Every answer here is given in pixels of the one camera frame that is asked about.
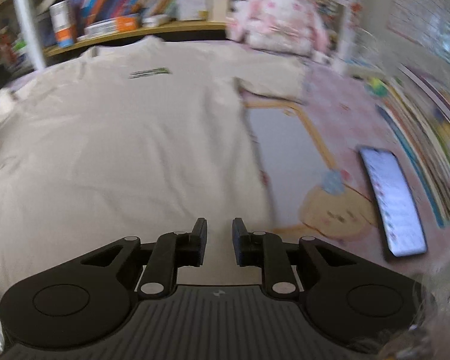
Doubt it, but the pink checkered table mat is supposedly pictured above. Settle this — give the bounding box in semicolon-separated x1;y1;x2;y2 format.
0;39;450;290

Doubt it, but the wooden white bookshelf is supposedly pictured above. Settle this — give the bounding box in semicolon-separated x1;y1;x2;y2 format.
0;0;363;70

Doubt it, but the stack of books at right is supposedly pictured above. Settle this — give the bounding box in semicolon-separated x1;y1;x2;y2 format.
367;65;450;227

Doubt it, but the white power adapter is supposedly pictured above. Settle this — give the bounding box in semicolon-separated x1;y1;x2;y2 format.
142;14;170;29

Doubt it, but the smartphone with lit screen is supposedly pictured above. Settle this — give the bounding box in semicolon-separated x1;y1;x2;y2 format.
358;146;428;259

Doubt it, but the small beige box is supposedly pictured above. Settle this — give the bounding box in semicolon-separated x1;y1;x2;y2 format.
208;0;230;23

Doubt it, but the flat white orange box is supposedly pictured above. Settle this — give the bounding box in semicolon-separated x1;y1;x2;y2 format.
84;14;140;38

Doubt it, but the tall white orange box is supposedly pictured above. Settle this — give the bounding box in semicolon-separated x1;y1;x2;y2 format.
49;0;78;48

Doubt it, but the beige t-shirt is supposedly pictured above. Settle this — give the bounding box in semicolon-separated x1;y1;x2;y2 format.
0;37;305;300

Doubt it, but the pink white plush bunny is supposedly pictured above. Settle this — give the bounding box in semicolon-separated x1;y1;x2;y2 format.
226;0;330;57

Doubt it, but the white cube box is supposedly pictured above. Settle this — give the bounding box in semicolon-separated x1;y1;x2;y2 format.
176;0;208;21

